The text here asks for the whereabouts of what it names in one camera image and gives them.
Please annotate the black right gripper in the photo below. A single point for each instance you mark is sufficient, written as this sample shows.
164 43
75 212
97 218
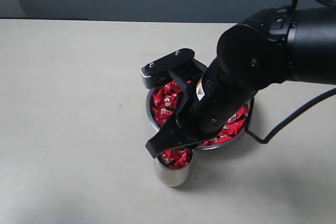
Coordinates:
203 118

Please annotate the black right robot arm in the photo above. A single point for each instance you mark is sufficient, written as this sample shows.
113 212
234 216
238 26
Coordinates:
268 47

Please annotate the red candies in cup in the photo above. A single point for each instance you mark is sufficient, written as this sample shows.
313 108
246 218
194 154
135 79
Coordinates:
176 158

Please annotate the steel cup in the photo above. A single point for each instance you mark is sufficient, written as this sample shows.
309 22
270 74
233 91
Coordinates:
172 177

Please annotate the red wrapped candies pile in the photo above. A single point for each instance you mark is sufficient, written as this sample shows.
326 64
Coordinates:
161 103

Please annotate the steel bowl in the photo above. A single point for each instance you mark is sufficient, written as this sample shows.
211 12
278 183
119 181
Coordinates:
187 76

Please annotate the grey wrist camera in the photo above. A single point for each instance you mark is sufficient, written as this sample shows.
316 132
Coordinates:
156 73

